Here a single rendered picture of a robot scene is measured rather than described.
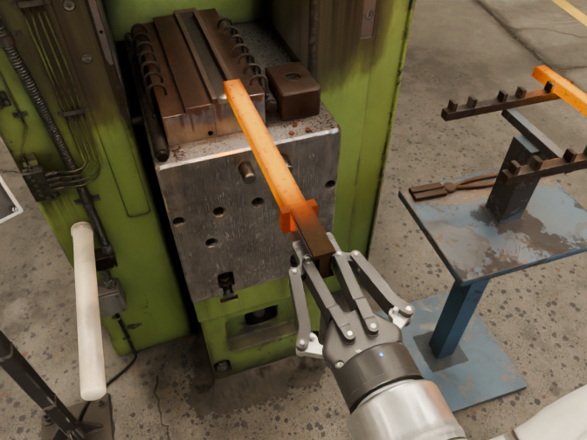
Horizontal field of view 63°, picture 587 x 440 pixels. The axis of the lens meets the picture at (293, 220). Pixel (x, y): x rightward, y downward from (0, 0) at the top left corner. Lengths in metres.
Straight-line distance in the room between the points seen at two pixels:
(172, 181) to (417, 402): 0.66
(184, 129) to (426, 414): 0.70
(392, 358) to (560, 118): 2.64
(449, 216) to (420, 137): 1.43
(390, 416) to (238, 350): 1.13
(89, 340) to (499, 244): 0.89
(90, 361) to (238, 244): 0.39
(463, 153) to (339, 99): 1.41
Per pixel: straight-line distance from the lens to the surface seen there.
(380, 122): 1.33
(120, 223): 1.29
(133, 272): 1.43
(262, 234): 1.12
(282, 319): 1.55
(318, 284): 0.52
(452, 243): 1.13
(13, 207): 0.85
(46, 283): 2.07
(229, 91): 0.83
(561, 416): 0.41
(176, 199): 0.98
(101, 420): 1.69
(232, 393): 1.63
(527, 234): 1.21
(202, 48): 1.15
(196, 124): 0.96
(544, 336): 1.93
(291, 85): 1.00
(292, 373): 1.65
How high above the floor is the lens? 1.49
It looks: 46 degrees down
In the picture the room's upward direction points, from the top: straight up
